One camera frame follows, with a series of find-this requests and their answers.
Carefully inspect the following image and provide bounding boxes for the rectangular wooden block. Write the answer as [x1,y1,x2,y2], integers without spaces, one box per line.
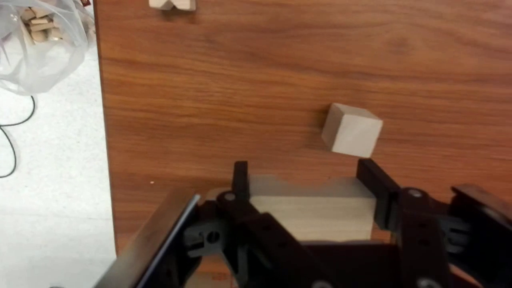
[250,176,376,242]

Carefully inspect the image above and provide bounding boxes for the notched wooden block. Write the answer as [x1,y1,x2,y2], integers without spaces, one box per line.
[147,0,197,11]

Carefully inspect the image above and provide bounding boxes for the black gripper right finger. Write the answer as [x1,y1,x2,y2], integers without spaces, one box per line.
[357,159,451,288]

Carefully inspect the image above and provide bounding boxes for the wooden cube block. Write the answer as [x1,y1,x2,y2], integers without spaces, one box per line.
[322,103,384,159]

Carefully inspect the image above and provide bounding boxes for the clear plastic bag of blocks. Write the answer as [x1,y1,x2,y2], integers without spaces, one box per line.
[0,0,94,96]

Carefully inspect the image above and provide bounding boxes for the tangled black cables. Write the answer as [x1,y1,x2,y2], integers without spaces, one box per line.
[0,95,38,181]

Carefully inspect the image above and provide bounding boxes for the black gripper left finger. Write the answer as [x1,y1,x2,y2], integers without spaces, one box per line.
[216,162,320,288]

